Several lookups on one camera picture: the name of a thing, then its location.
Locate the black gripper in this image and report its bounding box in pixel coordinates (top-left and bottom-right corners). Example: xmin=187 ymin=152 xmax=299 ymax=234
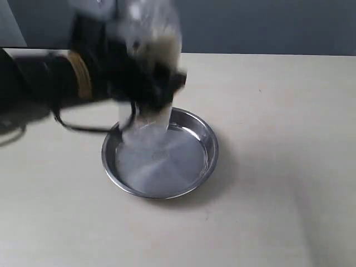
xmin=69 ymin=14 xmax=187 ymax=111

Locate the clear plastic shaker bottle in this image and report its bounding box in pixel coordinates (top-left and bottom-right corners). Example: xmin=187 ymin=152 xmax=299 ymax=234
xmin=119 ymin=1 xmax=186 ymax=148

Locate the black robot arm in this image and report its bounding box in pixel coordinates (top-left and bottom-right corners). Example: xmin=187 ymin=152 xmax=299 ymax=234
xmin=1 ymin=14 xmax=186 ymax=134

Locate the round stainless steel plate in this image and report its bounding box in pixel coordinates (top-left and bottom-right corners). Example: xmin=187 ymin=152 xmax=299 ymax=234
xmin=101 ymin=107 xmax=219 ymax=200

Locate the black cable loop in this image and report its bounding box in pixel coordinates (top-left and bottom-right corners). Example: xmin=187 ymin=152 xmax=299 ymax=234
xmin=0 ymin=101 xmax=137 ymax=145

